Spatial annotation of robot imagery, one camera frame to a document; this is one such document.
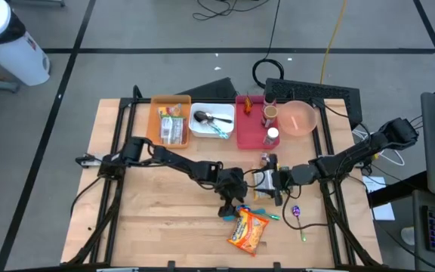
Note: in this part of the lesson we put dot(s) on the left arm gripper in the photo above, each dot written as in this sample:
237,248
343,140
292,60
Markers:
232,185

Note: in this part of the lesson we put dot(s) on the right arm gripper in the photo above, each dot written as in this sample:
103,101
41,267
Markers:
286,178

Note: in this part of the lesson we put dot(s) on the green spice jar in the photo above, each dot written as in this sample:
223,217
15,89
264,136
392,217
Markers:
284,169

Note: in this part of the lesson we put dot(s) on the orange ramen packet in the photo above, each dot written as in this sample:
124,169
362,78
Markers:
247,230

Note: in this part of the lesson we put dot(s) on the purple iridescent spoon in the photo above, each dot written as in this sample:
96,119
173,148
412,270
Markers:
296,210

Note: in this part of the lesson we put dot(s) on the iridescent green blue spoon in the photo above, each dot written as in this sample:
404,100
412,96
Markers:
268,216

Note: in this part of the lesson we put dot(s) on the white label spice bottle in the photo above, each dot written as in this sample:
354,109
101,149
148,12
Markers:
272,134

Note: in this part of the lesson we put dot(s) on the purple spice jar black cap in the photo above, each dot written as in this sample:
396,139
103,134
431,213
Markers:
269,100

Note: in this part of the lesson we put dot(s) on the black spoon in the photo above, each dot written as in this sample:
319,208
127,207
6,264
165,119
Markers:
201,117

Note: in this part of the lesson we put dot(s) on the green pink ramen packet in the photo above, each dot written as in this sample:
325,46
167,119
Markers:
172,130

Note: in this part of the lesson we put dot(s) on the yellow red ramen packet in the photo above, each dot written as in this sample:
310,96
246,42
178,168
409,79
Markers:
170,111

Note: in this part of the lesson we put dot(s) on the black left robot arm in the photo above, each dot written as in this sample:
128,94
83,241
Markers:
179,162

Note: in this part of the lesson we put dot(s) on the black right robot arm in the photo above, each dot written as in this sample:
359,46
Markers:
346,156

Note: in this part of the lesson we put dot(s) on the red plastic bin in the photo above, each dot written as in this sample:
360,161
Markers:
251,132

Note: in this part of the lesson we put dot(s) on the translucent pink bowl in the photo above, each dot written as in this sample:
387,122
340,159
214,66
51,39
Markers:
297,119

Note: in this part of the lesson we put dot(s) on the white plastic bin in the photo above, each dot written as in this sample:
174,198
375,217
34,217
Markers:
225,109

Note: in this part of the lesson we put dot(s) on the black mesh computer case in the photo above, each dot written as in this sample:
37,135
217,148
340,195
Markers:
315,92

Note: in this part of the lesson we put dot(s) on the yellow clamp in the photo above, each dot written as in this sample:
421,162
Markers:
374,155

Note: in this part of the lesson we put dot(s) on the black flat panel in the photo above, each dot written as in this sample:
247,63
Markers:
213,90

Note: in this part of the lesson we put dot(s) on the orange plastic bin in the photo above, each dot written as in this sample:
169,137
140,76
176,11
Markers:
153,124

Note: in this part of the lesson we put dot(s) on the white paper sheet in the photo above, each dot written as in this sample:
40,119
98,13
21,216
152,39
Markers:
385,213

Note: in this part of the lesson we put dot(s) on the black desk leg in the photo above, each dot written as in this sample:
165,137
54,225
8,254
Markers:
395,190

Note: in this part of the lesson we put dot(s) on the computer mouse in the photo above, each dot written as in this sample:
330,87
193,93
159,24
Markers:
408,236

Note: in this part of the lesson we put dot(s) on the white trash can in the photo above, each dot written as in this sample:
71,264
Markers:
10,45

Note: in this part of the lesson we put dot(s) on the black aluminium table frame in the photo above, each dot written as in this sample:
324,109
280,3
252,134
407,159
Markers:
142,100

